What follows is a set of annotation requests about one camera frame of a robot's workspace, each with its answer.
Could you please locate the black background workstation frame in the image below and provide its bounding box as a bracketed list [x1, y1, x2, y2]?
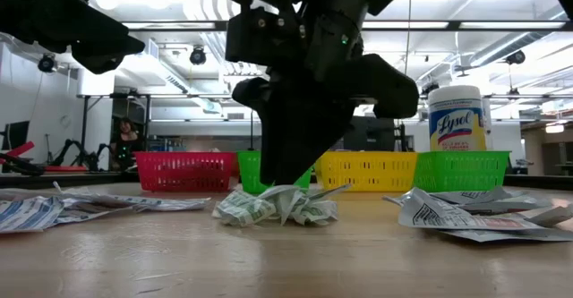
[76, 91, 430, 172]

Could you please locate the black hanging camera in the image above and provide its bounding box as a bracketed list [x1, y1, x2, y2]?
[505, 49, 527, 66]
[188, 46, 209, 67]
[37, 53, 59, 73]

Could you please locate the orange strip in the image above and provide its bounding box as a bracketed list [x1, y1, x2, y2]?
[44, 165, 89, 173]

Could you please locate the black computer monitor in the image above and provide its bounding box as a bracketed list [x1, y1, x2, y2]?
[0, 119, 31, 152]
[353, 115, 397, 153]

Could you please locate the thin hanging cable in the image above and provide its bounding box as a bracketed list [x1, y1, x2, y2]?
[396, 0, 414, 127]

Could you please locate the Lysol wipes canister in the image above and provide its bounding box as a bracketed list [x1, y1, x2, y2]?
[427, 84, 489, 153]

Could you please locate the red flat object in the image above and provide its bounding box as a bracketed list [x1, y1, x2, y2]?
[0, 140, 36, 158]

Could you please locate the black overhead frame beam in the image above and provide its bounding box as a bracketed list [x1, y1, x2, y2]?
[120, 19, 573, 32]

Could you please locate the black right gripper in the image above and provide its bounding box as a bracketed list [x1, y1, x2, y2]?
[231, 54, 421, 186]

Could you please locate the green plastic basket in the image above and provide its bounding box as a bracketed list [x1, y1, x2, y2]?
[412, 150, 511, 194]
[236, 150, 314, 196]

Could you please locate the yellow plastic basket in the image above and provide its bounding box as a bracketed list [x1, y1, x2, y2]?
[313, 150, 420, 193]

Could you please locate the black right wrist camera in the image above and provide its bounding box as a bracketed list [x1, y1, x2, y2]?
[225, 6, 314, 66]

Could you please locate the black table edge rail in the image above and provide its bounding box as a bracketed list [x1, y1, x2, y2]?
[0, 171, 573, 191]

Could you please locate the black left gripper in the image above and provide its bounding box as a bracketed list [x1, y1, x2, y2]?
[8, 0, 147, 75]

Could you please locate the person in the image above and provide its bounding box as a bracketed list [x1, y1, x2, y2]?
[110, 116, 147, 172]

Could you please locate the red plastic basket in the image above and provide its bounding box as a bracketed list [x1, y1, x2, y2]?
[133, 150, 239, 193]

